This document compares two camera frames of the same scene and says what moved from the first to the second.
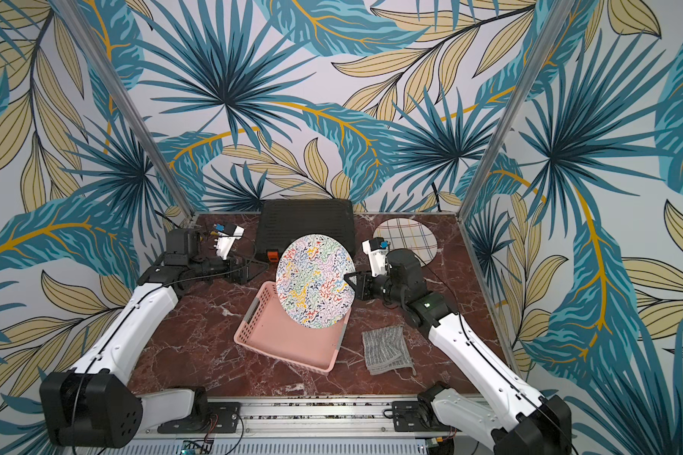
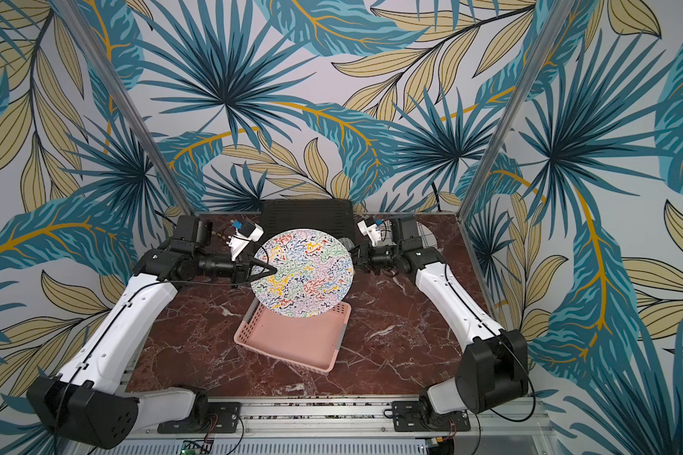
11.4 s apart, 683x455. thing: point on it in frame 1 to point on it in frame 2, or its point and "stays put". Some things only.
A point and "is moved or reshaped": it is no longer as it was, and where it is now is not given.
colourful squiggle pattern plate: x=310 y=282 is moved or reshaped
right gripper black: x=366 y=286 to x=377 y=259
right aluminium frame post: x=517 y=103 stays put
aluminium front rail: x=324 y=418 stays put
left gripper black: x=243 y=277 stays put
